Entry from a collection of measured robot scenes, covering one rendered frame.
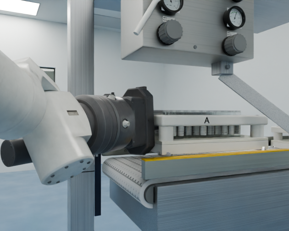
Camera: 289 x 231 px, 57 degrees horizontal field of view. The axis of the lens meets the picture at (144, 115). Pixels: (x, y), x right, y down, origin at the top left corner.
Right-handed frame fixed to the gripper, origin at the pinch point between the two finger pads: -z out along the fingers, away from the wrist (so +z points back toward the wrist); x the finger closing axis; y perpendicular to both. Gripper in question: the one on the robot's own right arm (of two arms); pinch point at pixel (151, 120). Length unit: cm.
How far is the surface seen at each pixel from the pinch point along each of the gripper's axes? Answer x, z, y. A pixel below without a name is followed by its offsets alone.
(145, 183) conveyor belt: 10.4, 7.0, 3.0
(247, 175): 11.5, -10.6, 15.3
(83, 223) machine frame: 26.0, -2.2, -23.1
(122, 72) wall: -94, -422, -351
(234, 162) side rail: 8.5, -7.2, 13.8
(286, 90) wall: -24, -370, -20
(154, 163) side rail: 6.9, 6.9, 5.1
